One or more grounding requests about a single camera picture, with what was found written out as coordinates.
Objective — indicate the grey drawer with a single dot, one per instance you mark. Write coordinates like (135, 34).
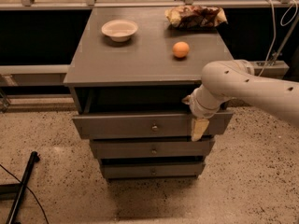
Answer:
(150, 148)
(152, 170)
(134, 125)

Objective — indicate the grey middle drawer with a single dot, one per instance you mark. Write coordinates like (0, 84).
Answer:
(150, 148)

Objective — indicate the grey bottom drawer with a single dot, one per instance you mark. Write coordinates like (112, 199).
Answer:
(152, 170)

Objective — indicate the black stand leg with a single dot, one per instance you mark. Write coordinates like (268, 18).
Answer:
(15, 192)

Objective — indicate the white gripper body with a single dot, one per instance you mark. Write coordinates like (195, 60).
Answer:
(198, 108)

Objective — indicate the grey drawer cabinet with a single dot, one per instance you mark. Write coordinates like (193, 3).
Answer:
(142, 74)

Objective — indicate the grey top drawer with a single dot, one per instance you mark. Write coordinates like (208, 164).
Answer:
(134, 125)

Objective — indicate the orange fruit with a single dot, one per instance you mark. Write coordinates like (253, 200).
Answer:
(181, 50)

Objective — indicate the crumpled chip bag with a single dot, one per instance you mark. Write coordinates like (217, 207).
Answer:
(187, 17)

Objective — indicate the white bowl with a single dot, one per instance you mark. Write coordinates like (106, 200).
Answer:
(119, 30)

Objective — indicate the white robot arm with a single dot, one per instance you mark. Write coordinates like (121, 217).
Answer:
(225, 80)

